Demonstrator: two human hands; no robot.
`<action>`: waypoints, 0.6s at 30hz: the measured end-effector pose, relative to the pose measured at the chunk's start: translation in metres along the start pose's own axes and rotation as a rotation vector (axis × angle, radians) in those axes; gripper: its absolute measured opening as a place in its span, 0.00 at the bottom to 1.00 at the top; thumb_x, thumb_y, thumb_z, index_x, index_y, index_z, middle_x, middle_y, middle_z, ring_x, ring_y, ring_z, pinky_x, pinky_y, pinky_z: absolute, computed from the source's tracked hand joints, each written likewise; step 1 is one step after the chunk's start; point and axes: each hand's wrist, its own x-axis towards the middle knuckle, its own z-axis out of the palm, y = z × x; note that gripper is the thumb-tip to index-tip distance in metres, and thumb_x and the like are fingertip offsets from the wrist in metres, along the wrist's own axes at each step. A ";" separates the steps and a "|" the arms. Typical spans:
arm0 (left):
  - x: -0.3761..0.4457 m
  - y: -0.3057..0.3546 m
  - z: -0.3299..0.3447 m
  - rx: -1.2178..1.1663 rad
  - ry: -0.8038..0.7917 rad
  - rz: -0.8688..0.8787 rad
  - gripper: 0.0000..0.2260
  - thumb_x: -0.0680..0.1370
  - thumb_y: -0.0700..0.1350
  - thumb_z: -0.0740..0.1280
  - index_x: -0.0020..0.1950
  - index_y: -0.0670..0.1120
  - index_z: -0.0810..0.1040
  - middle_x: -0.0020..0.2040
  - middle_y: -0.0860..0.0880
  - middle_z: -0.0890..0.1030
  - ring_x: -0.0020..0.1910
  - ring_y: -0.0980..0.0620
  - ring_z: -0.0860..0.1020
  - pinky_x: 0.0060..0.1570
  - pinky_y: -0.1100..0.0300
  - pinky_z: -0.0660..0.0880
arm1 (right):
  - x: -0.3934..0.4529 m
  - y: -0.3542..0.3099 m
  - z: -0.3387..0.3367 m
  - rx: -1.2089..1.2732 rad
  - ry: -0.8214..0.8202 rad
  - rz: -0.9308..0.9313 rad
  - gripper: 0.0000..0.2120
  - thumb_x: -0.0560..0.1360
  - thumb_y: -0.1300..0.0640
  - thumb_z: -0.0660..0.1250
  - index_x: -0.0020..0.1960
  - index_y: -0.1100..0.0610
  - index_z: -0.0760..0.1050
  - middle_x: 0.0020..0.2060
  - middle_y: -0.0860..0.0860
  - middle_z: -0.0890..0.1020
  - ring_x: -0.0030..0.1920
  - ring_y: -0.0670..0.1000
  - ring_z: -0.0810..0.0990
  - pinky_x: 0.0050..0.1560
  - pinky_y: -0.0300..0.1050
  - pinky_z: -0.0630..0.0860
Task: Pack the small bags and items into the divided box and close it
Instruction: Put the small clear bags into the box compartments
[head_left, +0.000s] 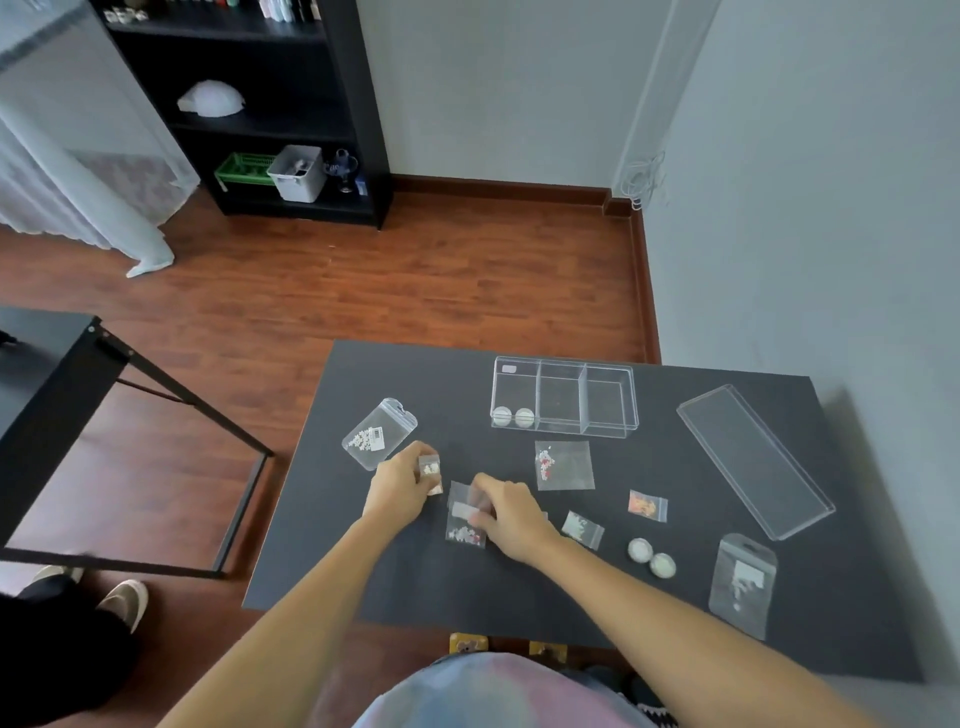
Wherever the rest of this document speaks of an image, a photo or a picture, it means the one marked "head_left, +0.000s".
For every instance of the person's left fingers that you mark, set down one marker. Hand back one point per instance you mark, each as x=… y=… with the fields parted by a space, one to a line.
x=420 y=459

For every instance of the dark blue glass object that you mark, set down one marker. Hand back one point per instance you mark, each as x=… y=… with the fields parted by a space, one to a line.
x=343 y=169

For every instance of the person's left forearm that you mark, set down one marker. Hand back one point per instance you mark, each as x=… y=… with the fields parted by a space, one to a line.
x=300 y=637

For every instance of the green plastic basket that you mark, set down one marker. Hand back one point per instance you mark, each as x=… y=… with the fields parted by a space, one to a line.
x=244 y=169

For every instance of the tiny clear bag white beads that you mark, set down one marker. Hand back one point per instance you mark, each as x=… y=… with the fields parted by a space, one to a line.
x=430 y=472

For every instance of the white dome-shaped object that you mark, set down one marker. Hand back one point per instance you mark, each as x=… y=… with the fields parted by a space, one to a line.
x=212 y=99

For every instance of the white plastic storage bin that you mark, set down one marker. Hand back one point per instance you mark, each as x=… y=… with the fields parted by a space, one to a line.
x=297 y=174

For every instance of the person's right fingers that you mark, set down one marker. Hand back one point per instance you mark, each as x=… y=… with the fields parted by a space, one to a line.
x=491 y=491

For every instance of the large clear hang pouch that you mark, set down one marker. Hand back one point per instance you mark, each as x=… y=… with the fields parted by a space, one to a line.
x=742 y=589

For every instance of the pastel tie-dye shirt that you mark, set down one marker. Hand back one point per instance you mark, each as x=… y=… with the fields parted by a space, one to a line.
x=495 y=694

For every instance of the clear pouch with white beads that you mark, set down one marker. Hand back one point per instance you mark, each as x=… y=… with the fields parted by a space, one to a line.
x=375 y=436

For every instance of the black metal-frame table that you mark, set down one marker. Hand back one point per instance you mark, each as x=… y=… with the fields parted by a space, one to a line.
x=52 y=367

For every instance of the clear plastic box lid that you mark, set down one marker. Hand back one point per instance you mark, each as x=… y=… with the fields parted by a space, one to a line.
x=754 y=459

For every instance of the clear bag with mixed beads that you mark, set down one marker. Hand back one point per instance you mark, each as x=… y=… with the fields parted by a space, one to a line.
x=461 y=517

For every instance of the small bag with pale beads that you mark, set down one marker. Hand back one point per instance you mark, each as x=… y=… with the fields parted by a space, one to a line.
x=583 y=529

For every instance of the row of small shelf items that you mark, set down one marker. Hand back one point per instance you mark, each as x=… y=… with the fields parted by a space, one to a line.
x=217 y=9

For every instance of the white sheer curtain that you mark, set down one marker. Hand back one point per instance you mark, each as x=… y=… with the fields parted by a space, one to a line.
x=82 y=172

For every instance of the clear compartment organiser box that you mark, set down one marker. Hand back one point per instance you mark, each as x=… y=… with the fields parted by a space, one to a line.
x=566 y=397

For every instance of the clear bag with red beads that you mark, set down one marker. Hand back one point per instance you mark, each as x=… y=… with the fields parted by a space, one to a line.
x=566 y=465

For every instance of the small bag with orange beads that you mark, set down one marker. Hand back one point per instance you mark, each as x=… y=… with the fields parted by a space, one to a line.
x=647 y=507

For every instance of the black bookshelf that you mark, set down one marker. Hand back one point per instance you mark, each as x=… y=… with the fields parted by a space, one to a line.
x=352 y=97

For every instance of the person's left hand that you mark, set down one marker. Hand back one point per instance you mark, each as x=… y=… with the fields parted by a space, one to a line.
x=394 y=491

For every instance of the person's right forearm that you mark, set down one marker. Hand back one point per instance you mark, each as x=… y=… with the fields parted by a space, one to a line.
x=675 y=645

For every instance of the person's right hand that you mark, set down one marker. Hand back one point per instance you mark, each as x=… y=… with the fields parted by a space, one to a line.
x=517 y=525

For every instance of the yellow slipper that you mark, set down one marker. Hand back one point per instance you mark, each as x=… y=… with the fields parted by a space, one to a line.
x=469 y=643
x=546 y=651

